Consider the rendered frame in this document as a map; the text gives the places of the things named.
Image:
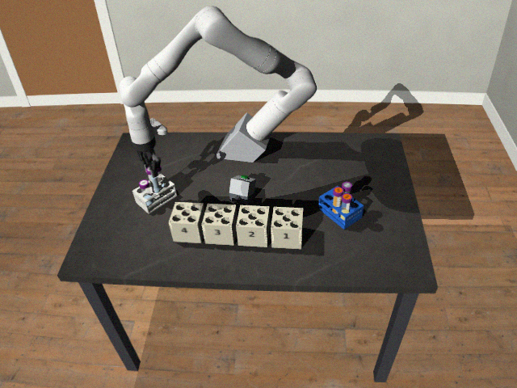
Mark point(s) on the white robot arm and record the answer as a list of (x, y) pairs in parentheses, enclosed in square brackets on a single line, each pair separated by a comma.
[(215, 28)]

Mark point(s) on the purple-capped test tube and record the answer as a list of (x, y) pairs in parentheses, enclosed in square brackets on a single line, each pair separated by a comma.
[(347, 186)]

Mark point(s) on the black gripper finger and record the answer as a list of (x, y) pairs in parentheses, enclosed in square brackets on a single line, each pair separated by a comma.
[(140, 156), (156, 164)]

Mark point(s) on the beige block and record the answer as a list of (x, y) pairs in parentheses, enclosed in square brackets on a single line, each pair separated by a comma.
[(253, 226), (223, 229), (186, 223), (286, 227)]

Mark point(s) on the white tube rack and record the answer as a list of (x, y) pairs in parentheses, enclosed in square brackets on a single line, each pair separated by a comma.
[(168, 193)]

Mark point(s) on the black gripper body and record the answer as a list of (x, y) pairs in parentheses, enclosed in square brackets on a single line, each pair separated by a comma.
[(147, 147)]

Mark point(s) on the blue tube rack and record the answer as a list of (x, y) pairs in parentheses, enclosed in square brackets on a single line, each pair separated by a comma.
[(350, 218)]

